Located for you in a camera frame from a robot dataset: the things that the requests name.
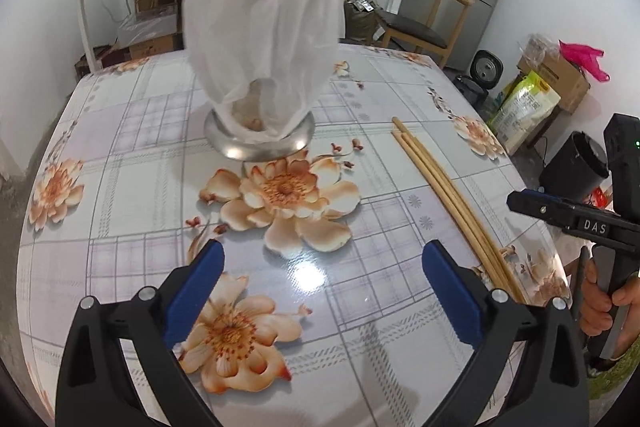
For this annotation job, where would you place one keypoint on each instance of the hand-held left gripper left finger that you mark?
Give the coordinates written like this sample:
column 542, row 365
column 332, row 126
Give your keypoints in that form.
column 195, row 292

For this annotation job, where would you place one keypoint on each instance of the person's right forearm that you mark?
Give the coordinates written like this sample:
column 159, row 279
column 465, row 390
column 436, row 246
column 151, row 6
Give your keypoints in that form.
column 620, row 377

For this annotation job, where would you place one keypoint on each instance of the small white carton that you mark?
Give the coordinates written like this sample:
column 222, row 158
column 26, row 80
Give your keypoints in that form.
column 397, row 1

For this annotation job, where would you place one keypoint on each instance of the dark green bag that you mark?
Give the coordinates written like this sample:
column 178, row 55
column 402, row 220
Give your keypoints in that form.
column 362, row 22

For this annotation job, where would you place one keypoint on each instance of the red snack packet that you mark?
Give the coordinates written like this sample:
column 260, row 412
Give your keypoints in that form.
column 599, row 197

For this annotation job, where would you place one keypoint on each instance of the pink plastic bag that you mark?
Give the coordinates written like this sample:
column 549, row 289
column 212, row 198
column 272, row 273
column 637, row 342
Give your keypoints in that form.
column 582, row 54

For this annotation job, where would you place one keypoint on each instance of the clear plastic bag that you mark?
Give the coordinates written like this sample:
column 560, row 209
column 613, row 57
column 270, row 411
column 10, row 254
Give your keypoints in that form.
column 537, row 47

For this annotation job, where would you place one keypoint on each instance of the green and white rice bag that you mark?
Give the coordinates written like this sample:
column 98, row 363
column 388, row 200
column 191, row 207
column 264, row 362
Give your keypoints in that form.
column 522, row 112

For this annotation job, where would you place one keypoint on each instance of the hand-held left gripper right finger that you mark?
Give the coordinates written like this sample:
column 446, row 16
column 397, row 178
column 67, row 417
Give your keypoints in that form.
column 452, row 294

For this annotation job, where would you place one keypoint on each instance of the person's right hand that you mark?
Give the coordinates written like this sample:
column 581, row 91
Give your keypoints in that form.
column 595, row 312

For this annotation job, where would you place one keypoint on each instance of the metal floral utensil holder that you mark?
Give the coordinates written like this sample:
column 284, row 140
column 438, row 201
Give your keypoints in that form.
column 260, row 147

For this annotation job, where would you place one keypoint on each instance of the wooden chair with dark seat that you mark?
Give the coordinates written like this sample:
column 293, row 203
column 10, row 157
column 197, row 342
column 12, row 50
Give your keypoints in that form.
column 415, row 29

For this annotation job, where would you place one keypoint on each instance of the white sheer holder cover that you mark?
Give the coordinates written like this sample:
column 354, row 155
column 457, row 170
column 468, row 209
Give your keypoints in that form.
column 260, row 22

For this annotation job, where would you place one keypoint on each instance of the floral plaid tablecloth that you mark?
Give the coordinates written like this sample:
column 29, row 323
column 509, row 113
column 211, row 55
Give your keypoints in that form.
column 150, row 157

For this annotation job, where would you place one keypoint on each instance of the black rice cooker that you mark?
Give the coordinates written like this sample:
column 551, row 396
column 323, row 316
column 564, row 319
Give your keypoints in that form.
column 482, row 72

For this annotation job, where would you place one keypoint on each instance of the black trash bin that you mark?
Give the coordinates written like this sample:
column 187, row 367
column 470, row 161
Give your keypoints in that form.
column 575, row 172

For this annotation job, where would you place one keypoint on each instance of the row of wooden chopsticks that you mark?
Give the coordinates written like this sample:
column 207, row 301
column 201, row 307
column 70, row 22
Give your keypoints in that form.
column 435, row 177

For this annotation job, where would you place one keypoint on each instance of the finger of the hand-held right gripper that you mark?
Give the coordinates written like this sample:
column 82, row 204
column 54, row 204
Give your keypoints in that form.
column 535, row 204

